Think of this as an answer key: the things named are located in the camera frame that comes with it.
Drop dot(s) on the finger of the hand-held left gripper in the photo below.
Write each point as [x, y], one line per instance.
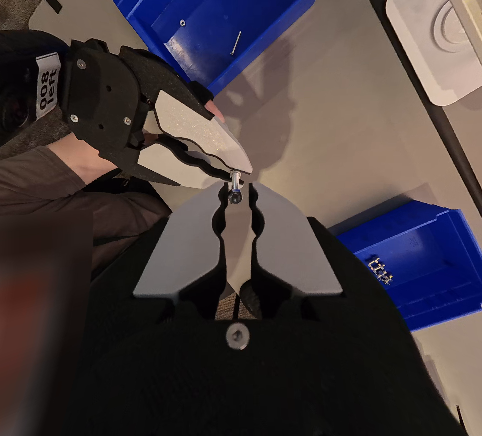
[199, 131]
[173, 164]

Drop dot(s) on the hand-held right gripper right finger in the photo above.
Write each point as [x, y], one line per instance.
[297, 251]

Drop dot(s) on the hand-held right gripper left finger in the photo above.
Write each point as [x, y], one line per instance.
[180, 247]

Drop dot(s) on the medium steel hex bolt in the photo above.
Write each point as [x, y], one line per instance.
[235, 180]

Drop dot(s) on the thin long steel bolt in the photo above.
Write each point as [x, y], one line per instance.
[236, 41]

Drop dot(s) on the blue plastic bin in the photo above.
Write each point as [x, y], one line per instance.
[263, 10]
[433, 255]

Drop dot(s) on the person's left hand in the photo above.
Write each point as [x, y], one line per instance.
[216, 114]

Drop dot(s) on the cluster of assembled bolts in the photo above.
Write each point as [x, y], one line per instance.
[380, 269]

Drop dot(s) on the black tape strip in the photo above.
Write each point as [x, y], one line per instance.
[52, 1]

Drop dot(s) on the white tablet stand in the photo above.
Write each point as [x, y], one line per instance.
[410, 29]

